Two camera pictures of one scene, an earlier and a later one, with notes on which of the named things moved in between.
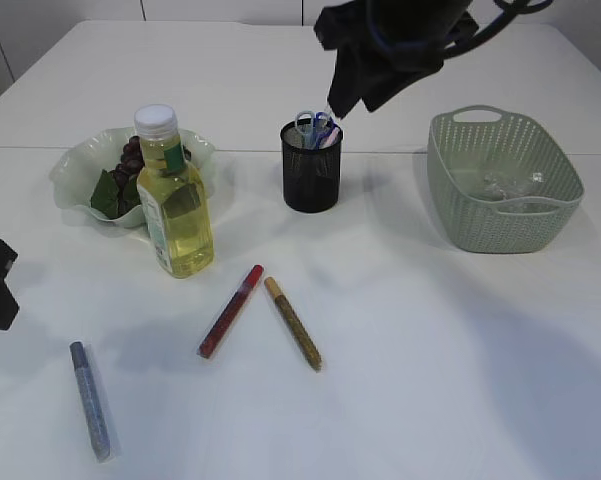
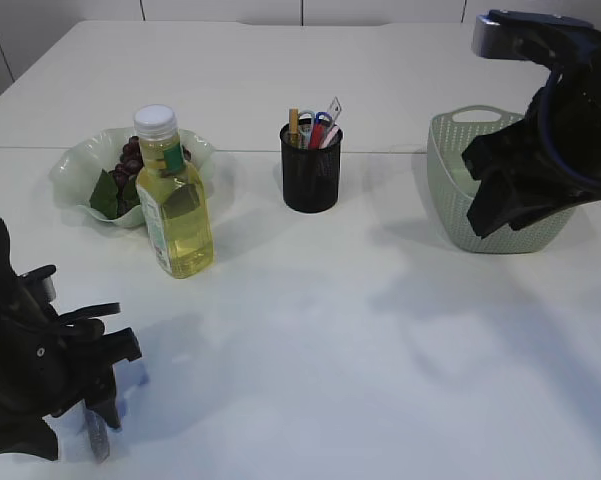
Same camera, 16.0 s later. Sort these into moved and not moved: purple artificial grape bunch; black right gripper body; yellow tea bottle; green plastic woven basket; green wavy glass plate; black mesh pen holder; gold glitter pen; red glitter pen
Moved: black right gripper body; red glitter pen; gold glitter pen
Not moved: yellow tea bottle; black mesh pen holder; green wavy glass plate; green plastic woven basket; purple artificial grape bunch
